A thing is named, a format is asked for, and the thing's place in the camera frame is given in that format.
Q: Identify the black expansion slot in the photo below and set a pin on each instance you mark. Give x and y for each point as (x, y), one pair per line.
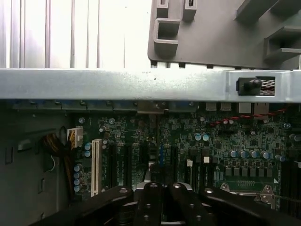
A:
(174, 162)
(113, 164)
(127, 164)

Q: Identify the black RAM slot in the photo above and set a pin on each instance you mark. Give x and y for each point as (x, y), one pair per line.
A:
(205, 169)

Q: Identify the green motherboard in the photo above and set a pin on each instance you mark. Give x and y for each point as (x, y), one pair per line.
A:
(235, 141)

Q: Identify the black open PC case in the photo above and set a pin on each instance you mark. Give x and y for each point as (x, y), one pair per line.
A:
(117, 82)

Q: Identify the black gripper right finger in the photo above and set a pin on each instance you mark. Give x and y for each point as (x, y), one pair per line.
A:
(188, 207)

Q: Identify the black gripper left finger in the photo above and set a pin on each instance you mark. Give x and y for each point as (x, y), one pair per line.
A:
(145, 207)

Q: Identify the blue expansion slot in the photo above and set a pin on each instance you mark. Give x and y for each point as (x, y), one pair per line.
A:
(161, 155)

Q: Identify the CPU socket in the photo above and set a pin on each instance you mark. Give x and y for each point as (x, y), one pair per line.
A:
(249, 188)

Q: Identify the white expansion slot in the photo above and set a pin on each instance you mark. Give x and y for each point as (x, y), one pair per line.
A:
(96, 167)

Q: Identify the grey parts rack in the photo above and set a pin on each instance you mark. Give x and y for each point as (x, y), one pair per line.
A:
(211, 35)

